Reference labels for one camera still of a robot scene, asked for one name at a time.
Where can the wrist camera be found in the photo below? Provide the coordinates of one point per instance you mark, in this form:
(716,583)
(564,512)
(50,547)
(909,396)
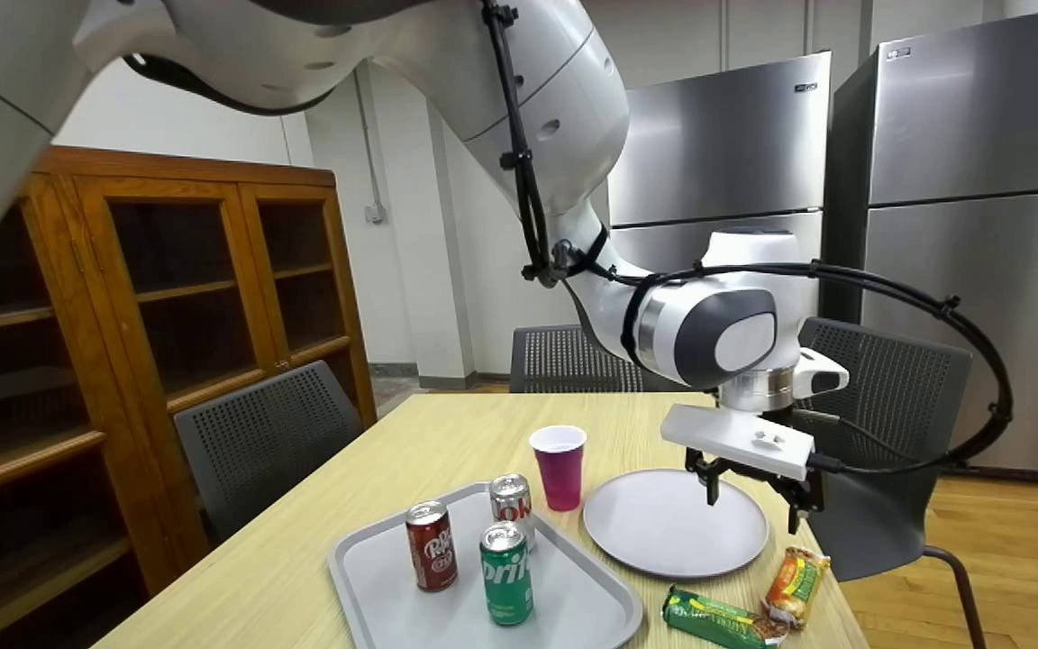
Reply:
(735,434)

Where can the grey round plate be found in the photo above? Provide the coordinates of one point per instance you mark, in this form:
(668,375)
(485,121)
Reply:
(663,532)

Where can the green soda can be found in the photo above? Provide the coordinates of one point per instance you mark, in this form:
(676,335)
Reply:
(506,577)

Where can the green snack packet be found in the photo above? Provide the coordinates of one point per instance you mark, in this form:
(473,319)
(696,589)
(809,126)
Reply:
(717,620)

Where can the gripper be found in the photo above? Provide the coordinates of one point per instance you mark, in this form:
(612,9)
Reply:
(796,422)

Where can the wooden glass-door cabinet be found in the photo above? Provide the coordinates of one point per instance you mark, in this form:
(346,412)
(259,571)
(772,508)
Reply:
(195,270)

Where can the wall conduit with switch box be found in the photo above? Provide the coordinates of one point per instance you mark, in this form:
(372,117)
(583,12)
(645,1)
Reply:
(375,213)

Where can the silver and red soda can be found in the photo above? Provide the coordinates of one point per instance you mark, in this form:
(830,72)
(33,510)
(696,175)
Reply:
(512,500)

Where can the dark red soda can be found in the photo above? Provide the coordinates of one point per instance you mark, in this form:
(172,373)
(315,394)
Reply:
(431,550)

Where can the orange snack packet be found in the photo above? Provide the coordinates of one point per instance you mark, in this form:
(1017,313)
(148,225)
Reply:
(796,586)

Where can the grey perforated chair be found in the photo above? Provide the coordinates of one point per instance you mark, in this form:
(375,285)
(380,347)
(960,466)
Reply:
(258,442)
(888,397)
(559,361)

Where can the grey plastic tray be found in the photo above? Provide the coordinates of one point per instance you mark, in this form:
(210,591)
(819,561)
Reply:
(564,604)

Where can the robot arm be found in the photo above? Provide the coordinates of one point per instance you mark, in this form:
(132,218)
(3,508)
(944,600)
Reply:
(537,99)

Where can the stainless steel refrigerator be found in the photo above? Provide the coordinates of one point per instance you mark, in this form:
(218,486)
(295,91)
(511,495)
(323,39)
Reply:
(717,144)
(978,225)

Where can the purple plastic cup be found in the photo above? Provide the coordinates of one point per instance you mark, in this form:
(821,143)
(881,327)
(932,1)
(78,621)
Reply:
(560,469)

